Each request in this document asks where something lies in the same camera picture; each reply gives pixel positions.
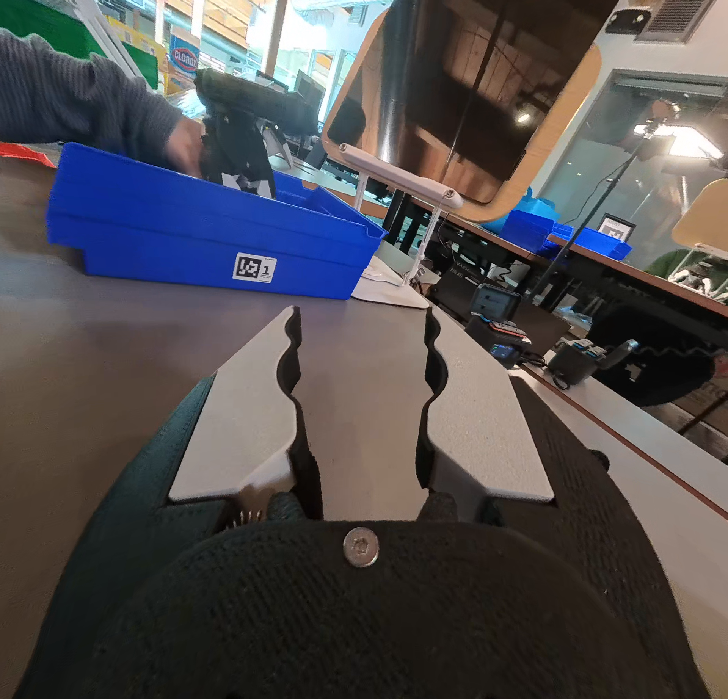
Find wood-framed dark screen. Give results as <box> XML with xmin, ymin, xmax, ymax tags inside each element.
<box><xmin>321</xmin><ymin>0</ymin><xmax>639</xmax><ymax>223</ymax></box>

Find black tripod stand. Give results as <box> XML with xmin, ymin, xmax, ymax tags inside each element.
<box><xmin>528</xmin><ymin>135</ymin><xmax>650</xmax><ymax>314</ymax></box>

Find black framed tag sign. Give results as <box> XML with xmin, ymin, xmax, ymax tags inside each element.
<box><xmin>596</xmin><ymin>212</ymin><xmax>638</xmax><ymax>252</ymax></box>

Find wooden table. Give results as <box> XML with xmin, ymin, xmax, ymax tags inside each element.
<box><xmin>398</xmin><ymin>192</ymin><xmax>728</xmax><ymax>314</ymax></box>

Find white desk lamp stand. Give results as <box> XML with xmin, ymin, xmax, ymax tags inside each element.
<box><xmin>339</xmin><ymin>143</ymin><xmax>464</xmax><ymax>310</ymax></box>

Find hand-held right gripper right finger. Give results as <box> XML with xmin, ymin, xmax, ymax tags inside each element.
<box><xmin>417</xmin><ymin>306</ymin><xmax>555</xmax><ymax>503</ymax></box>

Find green board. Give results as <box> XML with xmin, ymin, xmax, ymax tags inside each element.
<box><xmin>0</xmin><ymin>0</ymin><xmax>160</xmax><ymax>90</ymax></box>

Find black ceiling device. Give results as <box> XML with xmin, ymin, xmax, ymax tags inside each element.
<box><xmin>603</xmin><ymin>6</ymin><xmax>653</xmax><ymax>36</ymax></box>

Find black battery charger case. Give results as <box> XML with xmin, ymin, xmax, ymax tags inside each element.
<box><xmin>464</xmin><ymin>282</ymin><xmax>534</xmax><ymax>370</ymax></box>

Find black charger with batteries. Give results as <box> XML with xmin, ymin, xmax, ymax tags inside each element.
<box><xmin>547</xmin><ymin>339</ymin><xmax>642</xmax><ymax>388</ymax></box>

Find white jointed arm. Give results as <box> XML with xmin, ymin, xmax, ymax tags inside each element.
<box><xmin>61</xmin><ymin>0</ymin><xmax>150</xmax><ymax>81</ymax></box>

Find ceiling air vent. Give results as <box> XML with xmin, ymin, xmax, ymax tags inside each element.
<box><xmin>634</xmin><ymin>0</ymin><xmax>728</xmax><ymax>45</ymax></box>

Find cardboard box with blue label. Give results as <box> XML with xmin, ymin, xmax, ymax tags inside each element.
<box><xmin>168</xmin><ymin>33</ymin><xmax>201</xmax><ymax>95</ymax></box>

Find person's left hand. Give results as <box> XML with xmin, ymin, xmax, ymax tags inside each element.
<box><xmin>165</xmin><ymin>117</ymin><xmax>208</xmax><ymax>180</ymax></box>

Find black cable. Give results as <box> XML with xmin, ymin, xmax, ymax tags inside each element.
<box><xmin>520</xmin><ymin>353</ymin><xmax>571</xmax><ymax>392</ymax></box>

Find person's left forearm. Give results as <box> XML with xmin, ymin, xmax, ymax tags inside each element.
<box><xmin>0</xmin><ymin>28</ymin><xmax>190</xmax><ymax>170</ymax></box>

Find pale chair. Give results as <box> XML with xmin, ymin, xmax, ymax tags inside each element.
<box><xmin>670</xmin><ymin>178</ymin><xmax>728</xmax><ymax>257</ymax></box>

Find blue plastic bin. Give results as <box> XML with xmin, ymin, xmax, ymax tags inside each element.
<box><xmin>47</xmin><ymin>142</ymin><xmax>389</xmax><ymax>302</ymax></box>

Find stack of blue bins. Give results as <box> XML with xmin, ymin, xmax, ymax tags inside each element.
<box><xmin>499</xmin><ymin>208</ymin><xmax>633</xmax><ymax>262</ymax></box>

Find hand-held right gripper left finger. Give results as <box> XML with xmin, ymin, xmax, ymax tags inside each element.
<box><xmin>169</xmin><ymin>306</ymin><xmax>323</xmax><ymax>505</ymax></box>

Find red plastic bin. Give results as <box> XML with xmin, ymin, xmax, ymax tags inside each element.
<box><xmin>0</xmin><ymin>142</ymin><xmax>56</xmax><ymax>169</ymax></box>

